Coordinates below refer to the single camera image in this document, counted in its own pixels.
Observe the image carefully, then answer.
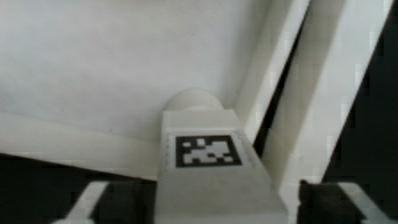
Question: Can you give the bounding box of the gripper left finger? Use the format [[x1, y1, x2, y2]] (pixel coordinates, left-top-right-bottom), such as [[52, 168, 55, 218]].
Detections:
[[52, 180, 156, 224]]

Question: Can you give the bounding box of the white square table top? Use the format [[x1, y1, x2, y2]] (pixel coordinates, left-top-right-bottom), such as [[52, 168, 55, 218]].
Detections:
[[0, 0, 313, 181]]

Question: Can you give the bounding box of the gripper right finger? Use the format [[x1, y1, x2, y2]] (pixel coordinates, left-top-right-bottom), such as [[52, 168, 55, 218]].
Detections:
[[297, 180, 398, 224]]

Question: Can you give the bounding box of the white table leg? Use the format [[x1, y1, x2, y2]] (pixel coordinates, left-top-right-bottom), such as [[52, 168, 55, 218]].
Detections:
[[155, 89, 288, 224]]

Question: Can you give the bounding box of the white u-shaped obstacle fence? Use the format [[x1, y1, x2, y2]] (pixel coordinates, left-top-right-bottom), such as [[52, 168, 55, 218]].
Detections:
[[263, 0, 394, 213]]

